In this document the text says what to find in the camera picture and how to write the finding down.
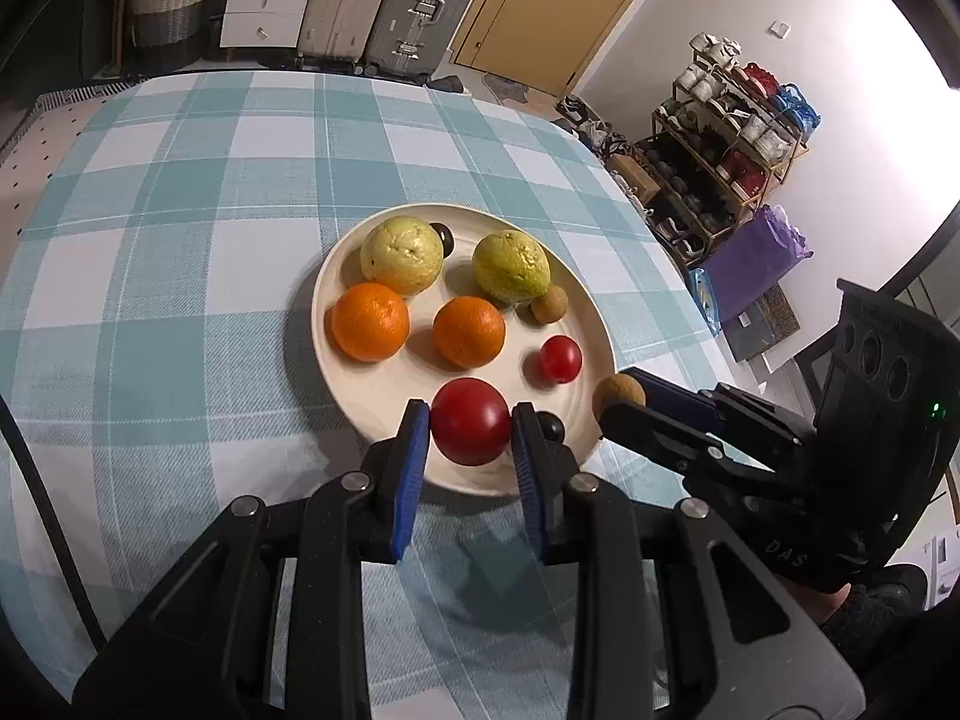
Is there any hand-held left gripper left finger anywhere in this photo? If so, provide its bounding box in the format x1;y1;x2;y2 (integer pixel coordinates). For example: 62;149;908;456
71;399;433;720

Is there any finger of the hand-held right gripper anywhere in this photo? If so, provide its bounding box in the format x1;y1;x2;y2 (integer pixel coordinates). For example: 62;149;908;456
600;403;775;497
622;366;816;464

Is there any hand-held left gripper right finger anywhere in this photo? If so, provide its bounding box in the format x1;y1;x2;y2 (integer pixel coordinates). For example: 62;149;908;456
512;403;863;720

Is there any brown longan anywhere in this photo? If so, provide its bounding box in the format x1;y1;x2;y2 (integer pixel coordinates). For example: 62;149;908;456
531;286;569;324
592;373;647;422

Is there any large red tomato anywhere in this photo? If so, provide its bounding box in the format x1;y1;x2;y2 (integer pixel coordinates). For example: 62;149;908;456
430;378;512;467

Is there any cream oval plate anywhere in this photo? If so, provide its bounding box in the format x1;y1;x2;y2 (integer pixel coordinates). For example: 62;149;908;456
311;204;612;497

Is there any small red tomato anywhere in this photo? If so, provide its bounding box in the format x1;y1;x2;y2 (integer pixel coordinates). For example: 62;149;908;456
538;335;584;385

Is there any orange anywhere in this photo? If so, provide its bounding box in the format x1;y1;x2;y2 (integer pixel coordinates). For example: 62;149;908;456
433;296;507;369
330;282;412;362

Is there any blue plastic bag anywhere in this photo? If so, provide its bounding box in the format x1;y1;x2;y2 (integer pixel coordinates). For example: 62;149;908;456
685;267;722;336

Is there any patterned floor rug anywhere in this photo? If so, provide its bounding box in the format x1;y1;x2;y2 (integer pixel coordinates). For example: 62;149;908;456
723;285;805;362

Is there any purple bag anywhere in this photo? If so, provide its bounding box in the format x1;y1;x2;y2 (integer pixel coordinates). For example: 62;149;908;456
700;204;815;325

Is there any yellowish green guava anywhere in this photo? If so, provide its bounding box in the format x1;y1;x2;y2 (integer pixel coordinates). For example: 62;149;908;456
359;216;445;296

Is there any small cardboard box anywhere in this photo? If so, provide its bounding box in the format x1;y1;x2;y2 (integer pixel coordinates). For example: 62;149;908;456
603;154;662;201

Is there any wooden shoe rack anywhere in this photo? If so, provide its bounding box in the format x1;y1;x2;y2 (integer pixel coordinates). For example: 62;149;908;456
637;33;820;265

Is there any pile of shoes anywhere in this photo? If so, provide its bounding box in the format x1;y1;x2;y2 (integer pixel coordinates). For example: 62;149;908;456
553;93;632;160

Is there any teal white checked tablecloth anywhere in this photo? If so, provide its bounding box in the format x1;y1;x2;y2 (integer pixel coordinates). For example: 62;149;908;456
0;71;751;720

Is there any grey doormat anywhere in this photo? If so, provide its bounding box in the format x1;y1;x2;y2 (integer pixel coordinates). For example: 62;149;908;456
483;73;554;104

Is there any wooden door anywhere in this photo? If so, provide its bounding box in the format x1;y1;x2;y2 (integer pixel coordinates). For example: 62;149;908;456
453;0;677;96

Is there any silver suitcase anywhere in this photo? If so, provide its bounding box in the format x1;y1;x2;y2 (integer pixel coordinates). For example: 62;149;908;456
364;0;491;81

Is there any beige suitcase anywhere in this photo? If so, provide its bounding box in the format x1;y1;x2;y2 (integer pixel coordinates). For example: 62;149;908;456
297;0;410;66

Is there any woven laundry basket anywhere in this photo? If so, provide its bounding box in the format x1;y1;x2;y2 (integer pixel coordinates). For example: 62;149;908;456
130;0;212;66

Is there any black cable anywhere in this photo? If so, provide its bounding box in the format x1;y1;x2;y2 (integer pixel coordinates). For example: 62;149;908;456
0;396;107;655

